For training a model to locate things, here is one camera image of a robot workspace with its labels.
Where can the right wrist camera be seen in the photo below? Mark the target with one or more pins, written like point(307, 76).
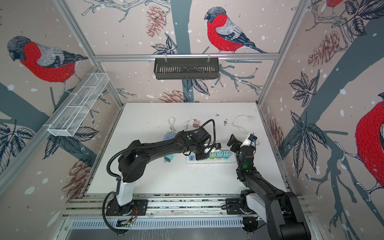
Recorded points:
point(249, 141)

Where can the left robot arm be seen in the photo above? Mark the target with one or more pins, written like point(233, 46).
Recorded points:
point(129, 164)

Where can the black wire basket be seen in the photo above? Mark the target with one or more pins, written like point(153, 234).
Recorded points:
point(187, 69)

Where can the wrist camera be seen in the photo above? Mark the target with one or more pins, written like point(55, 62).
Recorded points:
point(249, 141)
point(217, 146)

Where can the long white power strip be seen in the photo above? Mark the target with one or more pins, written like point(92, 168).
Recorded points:
point(192, 160)

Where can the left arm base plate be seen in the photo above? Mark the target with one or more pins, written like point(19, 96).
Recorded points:
point(134, 208)

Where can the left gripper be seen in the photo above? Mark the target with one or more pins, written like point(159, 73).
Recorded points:
point(203, 157)

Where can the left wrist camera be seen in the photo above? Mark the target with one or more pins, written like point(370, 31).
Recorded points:
point(217, 146)

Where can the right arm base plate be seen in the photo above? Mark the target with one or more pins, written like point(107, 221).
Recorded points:
point(232, 206)

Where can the blue square power socket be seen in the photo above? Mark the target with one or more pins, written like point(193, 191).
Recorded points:
point(169, 136)

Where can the brown plug adapter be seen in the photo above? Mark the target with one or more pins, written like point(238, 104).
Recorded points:
point(196, 124)

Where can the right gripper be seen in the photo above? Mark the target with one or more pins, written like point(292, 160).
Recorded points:
point(233, 142)

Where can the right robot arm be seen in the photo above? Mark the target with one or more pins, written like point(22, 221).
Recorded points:
point(280, 210)

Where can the teal plug adapter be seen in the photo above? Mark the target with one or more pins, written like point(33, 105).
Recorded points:
point(219, 154)
point(168, 158)
point(226, 154)

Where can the white mesh shelf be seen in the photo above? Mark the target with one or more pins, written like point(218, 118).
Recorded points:
point(81, 102)

